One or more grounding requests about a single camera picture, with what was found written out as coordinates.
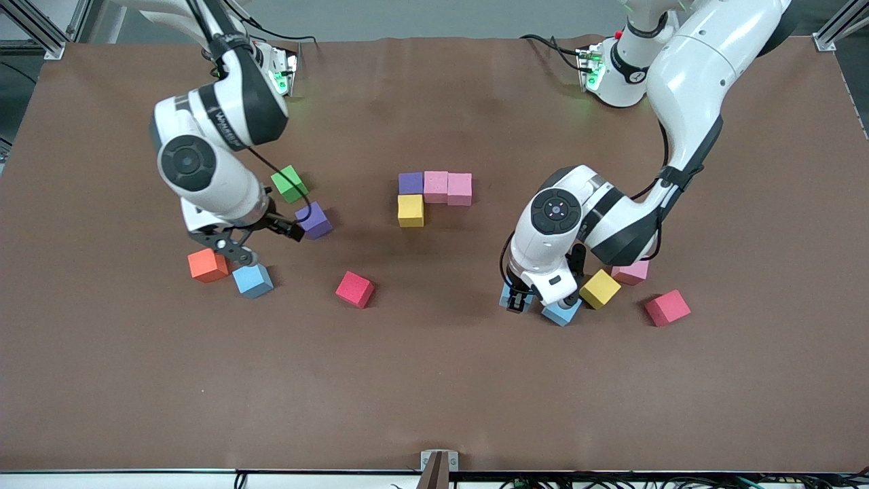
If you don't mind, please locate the blue foam cube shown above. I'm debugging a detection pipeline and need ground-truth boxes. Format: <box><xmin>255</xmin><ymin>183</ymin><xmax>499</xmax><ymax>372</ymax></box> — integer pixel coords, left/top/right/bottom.
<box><xmin>500</xmin><ymin>281</ymin><xmax>542</xmax><ymax>312</ymax></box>
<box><xmin>232</xmin><ymin>263</ymin><xmax>274</xmax><ymax>300</ymax></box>
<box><xmin>541</xmin><ymin>299</ymin><xmax>583</xmax><ymax>327</ymax></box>

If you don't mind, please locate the yellow foam cube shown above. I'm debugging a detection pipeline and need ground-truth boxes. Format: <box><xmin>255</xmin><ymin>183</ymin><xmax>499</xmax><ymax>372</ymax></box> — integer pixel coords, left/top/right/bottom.
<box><xmin>578</xmin><ymin>269</ymin><xmax>622</xmax><ymax>310</ymax></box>
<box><xmin>397</xmin><ymin>194</ymin><xmax>425</xmax><ymax>228</ymax></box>

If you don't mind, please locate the red foam cube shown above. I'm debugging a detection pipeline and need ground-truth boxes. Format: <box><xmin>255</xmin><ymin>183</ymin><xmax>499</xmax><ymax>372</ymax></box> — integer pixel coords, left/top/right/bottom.
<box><xmin>335</xmin><ymin>271</ymin><xmax>375</xmax><ymax>310</ymax></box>
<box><xmin>644</xmin><ymin>289</ymin><xmax>692</xmax><ymax>328</ymax></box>

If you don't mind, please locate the green foam cube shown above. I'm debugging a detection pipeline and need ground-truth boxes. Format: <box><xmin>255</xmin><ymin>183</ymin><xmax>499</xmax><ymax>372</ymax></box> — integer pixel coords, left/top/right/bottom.
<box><xmin>270</xmin><ymin>165</ymin><xmax>309</xmax><ymax>204</ymax></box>

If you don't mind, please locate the orange foam cube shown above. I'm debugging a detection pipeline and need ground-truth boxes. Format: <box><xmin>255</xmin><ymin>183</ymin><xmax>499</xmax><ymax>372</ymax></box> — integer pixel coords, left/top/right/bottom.
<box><xmin>187</xmin><ymin>247</ymin><xmax>229</xmax><ymax>283</ymax></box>

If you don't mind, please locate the brown table mat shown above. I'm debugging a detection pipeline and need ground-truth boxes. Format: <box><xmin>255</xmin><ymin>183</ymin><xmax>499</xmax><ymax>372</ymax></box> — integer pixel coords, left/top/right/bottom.
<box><xmin>0</xmin><ymin>34</ymin><xmax>869</xmax><ymax>474</ymax></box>

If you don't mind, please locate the metal connector box green light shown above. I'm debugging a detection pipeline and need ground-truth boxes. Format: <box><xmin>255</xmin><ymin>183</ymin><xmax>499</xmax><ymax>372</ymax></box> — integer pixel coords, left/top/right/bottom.
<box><xmin>268</xmin><ymin>46</ymin><xmax>300</xmax><ymax>97</ymax></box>
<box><xmin>576</xmin><ymin>43</ymin><xmax>606</xmax><ymax>93</ymax></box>

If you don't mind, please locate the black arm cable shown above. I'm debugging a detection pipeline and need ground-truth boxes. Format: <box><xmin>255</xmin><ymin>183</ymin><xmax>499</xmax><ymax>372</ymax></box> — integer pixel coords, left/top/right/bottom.
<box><xmin>501</xmin><ymin>115</ymin><xmax>674</xmax><ymax>283</ymax></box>
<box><xmin>187</xmin><ymin>0</ymin><xmax>314</xmax><ymax>225</ymax></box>

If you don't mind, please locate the grey metal camera bracket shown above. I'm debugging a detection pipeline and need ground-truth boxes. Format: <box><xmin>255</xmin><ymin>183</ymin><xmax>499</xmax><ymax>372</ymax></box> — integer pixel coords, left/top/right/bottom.
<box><xmin>420</xmin><ymin>450</ymin><xmax>460</xmax><ymax>489</ymax></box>

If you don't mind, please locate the thin black base cable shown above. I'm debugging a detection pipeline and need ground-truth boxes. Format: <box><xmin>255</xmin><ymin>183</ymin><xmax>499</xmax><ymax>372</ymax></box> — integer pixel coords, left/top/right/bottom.
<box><xmin>231</xmin><ymin>0</ymin><xmax>318</xmax><ymax>48</ymax></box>
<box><xmin>519</xmin><ymin>34</ymin><xmax>586</xmax><ymax>73</ymax></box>

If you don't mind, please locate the aluminium frame profile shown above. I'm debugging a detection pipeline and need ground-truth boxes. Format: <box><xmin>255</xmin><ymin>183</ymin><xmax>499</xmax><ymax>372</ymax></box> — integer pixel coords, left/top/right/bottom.
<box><xmin>813</xmin><ymin>0</ymin><xmax>869</xmax><ymax>52</ymax></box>
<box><xmin>0</xmin><ymin>0</ymin><xmax>92</xmax><ymax>60</ymax></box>

